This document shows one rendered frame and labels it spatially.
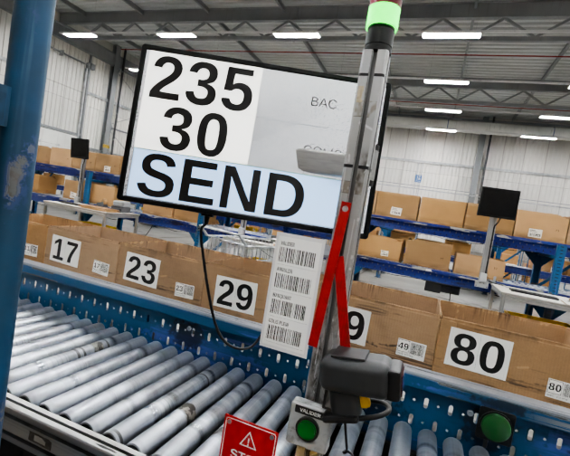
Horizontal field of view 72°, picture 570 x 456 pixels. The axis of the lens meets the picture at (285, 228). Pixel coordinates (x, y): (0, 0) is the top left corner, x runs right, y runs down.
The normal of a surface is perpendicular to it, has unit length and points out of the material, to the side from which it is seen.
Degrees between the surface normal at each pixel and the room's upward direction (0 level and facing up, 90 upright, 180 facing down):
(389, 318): 91
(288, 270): 90
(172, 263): 90
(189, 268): 90
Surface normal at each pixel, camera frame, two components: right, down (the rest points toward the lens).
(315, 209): 0.00, -0.02
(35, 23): 0.67, 0.14
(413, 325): -0.34, 0.00
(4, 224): 0.41, 0.11
